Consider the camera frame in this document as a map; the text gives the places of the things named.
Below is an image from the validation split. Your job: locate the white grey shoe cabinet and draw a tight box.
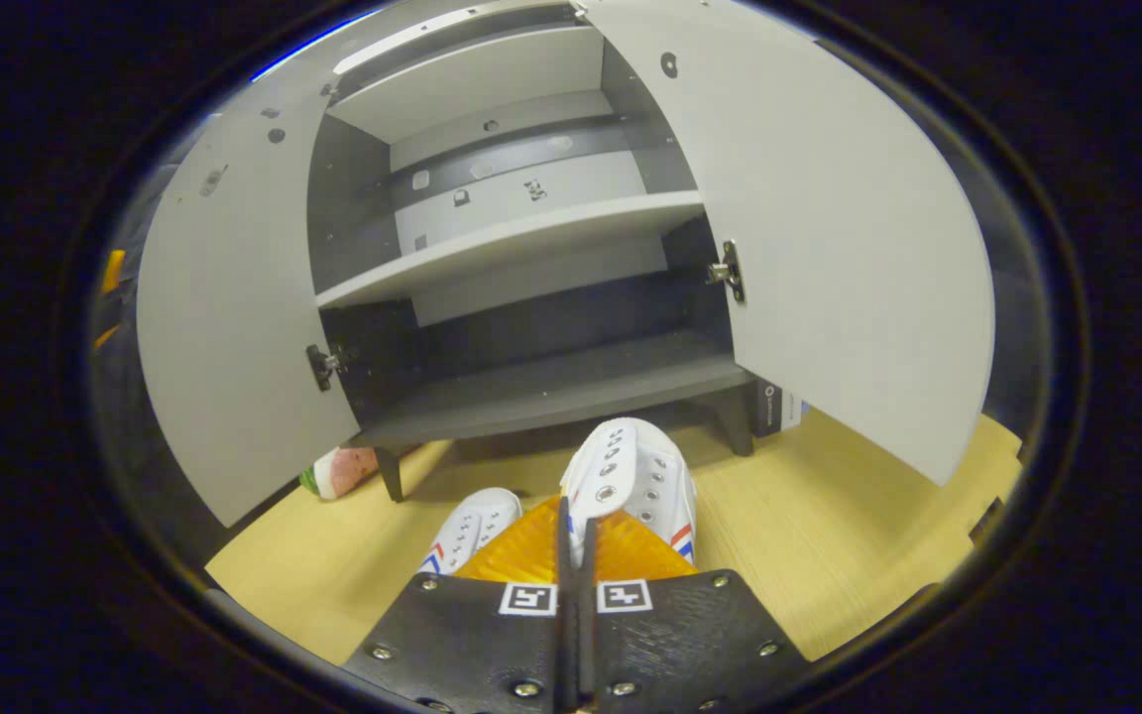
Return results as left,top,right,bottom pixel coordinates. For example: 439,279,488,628
308,0,760,502

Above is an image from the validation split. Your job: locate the metal door hinge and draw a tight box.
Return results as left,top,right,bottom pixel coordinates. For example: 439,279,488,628
306,342,349,392
707,240,746,304

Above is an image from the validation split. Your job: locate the white cabinet door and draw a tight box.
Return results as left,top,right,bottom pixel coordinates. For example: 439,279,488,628
581,0,996,487
135,45,364,529

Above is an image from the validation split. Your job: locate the white canvas shoe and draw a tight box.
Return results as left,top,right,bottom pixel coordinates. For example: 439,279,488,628
559,416,699,568
419,486,524,576

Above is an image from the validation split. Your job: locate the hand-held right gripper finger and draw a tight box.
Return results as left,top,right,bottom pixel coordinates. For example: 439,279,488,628
341,496,577,714
576,508,815,714

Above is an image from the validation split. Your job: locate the small black white box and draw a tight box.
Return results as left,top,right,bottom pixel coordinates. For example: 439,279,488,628
754,382,810,437

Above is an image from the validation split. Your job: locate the watermelon slice plush toy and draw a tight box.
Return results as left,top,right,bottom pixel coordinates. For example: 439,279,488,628
298,446,381,500

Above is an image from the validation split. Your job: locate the black backdrop cloth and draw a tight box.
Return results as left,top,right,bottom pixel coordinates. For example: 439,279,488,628
982,258,1050,442
87,164,235,571

